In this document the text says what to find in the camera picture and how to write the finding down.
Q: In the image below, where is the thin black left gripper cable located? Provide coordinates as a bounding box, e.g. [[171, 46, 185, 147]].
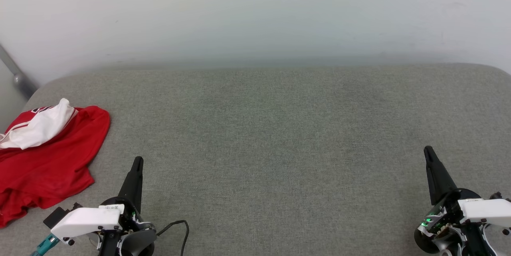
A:
[[156, 220, 189, 256]]

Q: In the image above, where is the red basketball jersey number 23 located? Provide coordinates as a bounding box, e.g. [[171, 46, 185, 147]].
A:
[[0, 98, 111, 228]]

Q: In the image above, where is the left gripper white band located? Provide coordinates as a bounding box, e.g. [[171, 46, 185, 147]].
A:
[[51, 156, 157, 256]]

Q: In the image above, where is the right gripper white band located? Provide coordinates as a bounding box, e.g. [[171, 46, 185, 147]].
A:
[[417, 146, 511, 256]]

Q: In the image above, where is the teal cable connector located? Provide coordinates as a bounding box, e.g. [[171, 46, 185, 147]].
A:
[[30, 234, 60, 256]]

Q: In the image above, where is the grey fabric sofa seat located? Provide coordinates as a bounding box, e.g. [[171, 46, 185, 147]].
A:
[[0, 63, 511, 256]]

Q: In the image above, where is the grey metal pole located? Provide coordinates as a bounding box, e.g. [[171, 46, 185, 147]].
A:
[[0, 44, 38, 99]]

